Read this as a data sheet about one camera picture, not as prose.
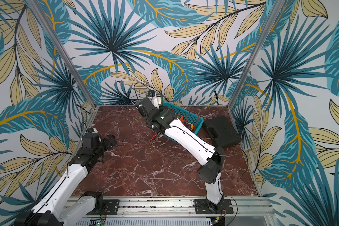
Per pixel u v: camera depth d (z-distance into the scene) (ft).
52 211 1.31
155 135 2.45
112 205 2.41
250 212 2.37
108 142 2.41
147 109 1.71
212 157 1.48
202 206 2.40
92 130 2.38
